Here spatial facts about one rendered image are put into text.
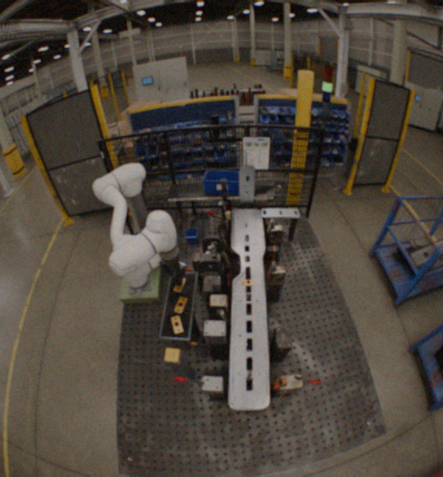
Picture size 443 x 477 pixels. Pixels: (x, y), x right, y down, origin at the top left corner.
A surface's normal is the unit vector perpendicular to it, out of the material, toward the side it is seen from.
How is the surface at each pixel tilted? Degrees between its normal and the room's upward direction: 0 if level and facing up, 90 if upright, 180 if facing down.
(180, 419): 0
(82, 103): 90
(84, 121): 90
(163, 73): 90
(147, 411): 0
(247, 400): 0
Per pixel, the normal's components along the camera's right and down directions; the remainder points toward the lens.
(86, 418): -0.06, -0.69
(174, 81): 0.11, 0.71
